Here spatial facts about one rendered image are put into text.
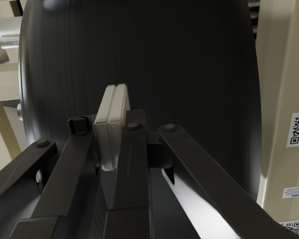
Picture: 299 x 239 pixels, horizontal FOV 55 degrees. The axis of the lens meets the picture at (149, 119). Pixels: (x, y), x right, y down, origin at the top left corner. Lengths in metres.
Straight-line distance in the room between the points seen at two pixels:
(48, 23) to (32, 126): 0.12
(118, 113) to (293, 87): 0.41
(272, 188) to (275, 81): 0.24
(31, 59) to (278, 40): 0.38
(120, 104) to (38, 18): 0.21
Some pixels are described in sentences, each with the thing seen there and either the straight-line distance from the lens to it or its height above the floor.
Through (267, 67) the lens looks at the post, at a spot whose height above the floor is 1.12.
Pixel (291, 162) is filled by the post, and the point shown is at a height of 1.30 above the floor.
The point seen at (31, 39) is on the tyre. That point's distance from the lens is 0.36.
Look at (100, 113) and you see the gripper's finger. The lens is 0.16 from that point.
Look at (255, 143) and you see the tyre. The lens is 0.35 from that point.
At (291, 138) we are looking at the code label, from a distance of 0.60.
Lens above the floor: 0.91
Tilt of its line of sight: 31 degrees up
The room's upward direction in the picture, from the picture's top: 174 degrees clockwise
